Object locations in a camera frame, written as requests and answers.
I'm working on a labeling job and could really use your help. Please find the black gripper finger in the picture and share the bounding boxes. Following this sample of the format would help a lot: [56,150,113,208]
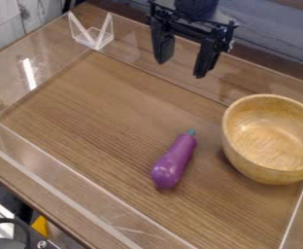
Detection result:
[152,19,176,64]
[193,38,221,79]

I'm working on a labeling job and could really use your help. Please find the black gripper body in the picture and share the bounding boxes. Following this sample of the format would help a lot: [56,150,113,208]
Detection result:
[148,0,238,52]

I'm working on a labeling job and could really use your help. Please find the purple toy eggplant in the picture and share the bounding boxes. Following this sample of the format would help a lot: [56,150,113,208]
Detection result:
[152,129,197,189]

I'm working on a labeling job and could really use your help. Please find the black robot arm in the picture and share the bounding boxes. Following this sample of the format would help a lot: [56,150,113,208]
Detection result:
[148,0,238,79]

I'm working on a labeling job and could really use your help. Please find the brown wooden bowl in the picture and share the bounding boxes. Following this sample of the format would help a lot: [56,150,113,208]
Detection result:
[223,94,303,185]

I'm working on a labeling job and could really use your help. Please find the clear acrylic tray walls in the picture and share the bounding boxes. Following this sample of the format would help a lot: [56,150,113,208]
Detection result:
[0,6,303,249]

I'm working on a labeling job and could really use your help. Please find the yellow black device corner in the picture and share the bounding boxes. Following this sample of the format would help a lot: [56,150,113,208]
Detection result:
[31,215,61,249]

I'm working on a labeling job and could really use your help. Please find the black cable bottom left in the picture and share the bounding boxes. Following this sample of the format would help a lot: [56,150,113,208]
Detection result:
[0,217,32,249]

